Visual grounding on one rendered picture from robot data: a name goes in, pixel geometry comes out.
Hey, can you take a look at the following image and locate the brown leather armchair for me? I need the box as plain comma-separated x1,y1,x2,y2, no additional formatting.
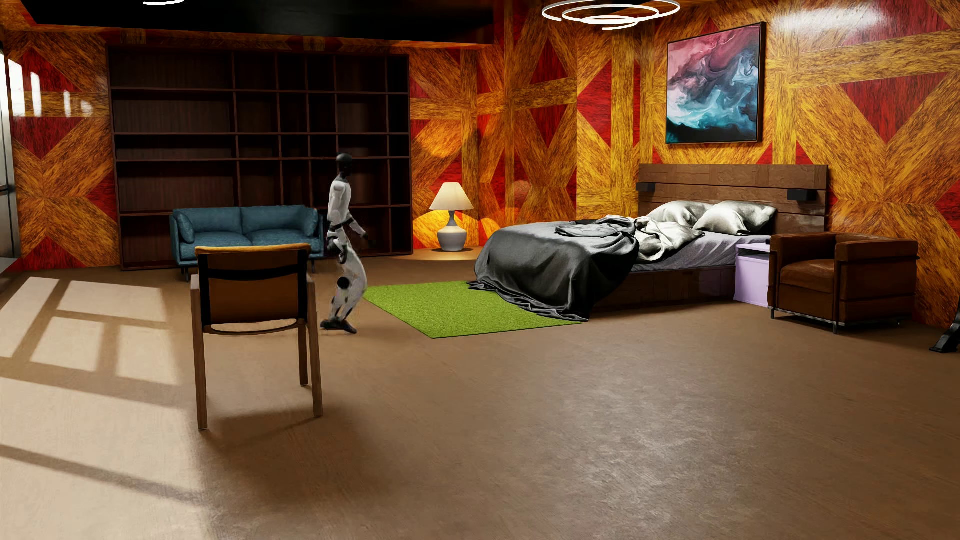
767,231,920,333

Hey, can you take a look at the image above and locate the green rug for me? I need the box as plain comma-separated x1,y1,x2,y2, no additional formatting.
363,280,583,340

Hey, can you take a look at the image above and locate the white table lamp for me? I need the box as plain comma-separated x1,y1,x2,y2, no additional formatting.
428,182,476,253

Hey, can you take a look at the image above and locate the dark grey blanket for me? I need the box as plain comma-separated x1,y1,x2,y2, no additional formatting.
468,215,705,323

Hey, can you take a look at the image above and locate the white humanoid robot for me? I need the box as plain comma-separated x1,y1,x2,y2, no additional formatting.
320,153,370,335

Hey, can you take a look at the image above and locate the grey pillow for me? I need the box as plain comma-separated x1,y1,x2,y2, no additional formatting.
692,201,778,237
645,199,715,228

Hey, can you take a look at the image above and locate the wooden chair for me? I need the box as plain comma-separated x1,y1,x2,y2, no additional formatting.
189,243,324,432

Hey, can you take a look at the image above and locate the teal two-seat sofa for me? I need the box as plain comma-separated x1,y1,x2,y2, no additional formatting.
170,204,327,281

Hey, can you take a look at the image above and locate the wooden bed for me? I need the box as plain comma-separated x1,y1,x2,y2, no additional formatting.
469,163,830,322

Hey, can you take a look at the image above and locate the lavender nightstand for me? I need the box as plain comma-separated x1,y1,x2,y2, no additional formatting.
732,241,773,309

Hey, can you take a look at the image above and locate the dark wooden bookshelf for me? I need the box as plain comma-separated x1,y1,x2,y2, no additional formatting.
107,46,414,271

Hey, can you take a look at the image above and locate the abstract framed painting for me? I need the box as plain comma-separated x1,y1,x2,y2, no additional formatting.
664,21,768,146

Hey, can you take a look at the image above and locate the black object at edge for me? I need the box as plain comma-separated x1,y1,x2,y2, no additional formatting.
930,300,960,354

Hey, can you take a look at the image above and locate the ring ceiling light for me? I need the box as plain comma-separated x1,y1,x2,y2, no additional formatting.
540,0,682,32

